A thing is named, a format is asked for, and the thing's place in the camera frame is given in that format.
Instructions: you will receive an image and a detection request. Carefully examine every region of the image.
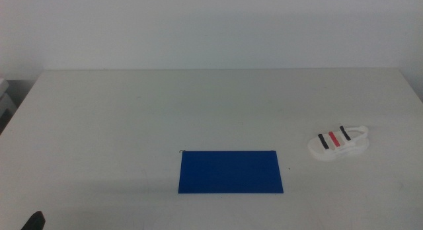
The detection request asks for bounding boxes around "white sandal with black-red straps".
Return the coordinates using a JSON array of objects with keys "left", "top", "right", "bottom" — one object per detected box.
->
[{"left": 307, "top": 125, "right": 370, "bottom": 162}]

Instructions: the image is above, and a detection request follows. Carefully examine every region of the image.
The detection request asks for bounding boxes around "blue rectangular mat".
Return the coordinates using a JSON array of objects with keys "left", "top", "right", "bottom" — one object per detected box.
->
[{"left": 178, "top": 150, "right": 284, "bottom": 194}]

